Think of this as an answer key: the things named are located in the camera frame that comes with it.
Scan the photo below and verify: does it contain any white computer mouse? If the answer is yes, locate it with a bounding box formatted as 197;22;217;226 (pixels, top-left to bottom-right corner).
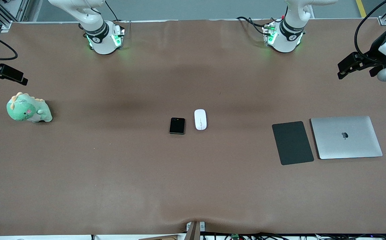
194;109;208;131

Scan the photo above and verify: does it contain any black phone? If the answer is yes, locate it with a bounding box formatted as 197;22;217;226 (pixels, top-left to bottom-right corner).
169;117;186;135

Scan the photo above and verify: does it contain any black mouse pad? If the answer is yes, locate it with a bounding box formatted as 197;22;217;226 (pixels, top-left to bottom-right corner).
272;121;315;166

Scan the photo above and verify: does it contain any green dinosaur plush toy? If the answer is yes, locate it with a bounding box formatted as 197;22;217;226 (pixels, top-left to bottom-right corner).
6;92;53;123

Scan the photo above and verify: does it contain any silver closed laptop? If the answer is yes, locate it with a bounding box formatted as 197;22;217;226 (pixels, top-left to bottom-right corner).
310;116;383;160

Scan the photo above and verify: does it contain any brown table cover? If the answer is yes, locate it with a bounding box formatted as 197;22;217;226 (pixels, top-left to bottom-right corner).
0;18;386;235

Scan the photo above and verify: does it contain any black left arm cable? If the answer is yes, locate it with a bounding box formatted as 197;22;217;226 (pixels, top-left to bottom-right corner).
354;0;386;64

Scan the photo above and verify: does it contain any black base cable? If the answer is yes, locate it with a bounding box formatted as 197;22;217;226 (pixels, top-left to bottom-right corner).
236;16;267;36
104;0;119;22

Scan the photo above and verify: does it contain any metal mount bracket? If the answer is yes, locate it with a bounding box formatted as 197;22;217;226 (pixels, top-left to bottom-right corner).
186;221;206;240

